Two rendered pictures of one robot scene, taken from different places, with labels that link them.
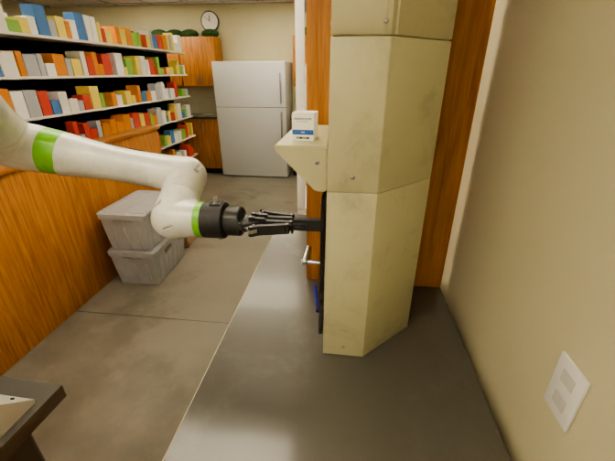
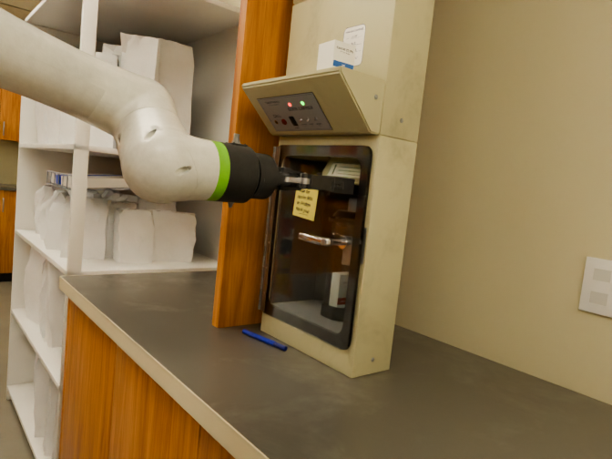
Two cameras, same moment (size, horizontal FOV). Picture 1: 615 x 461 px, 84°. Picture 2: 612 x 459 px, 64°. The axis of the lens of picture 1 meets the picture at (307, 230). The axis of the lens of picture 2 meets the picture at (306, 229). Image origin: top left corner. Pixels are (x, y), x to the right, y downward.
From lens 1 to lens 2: 80 cm
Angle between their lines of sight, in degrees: 49
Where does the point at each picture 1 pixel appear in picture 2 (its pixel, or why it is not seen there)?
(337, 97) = (398, 29)
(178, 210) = (196, 144)
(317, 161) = (376, 95)
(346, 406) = (441, 405)
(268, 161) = not seen: outside the picture
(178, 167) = (152, 87)
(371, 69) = (422, 12)
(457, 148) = not seen: hidden behind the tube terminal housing
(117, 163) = (49, 50)
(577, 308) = (586, 219)
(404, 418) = (487, 394)
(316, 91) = (253, 51)
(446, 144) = not seen: hidden behind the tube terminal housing
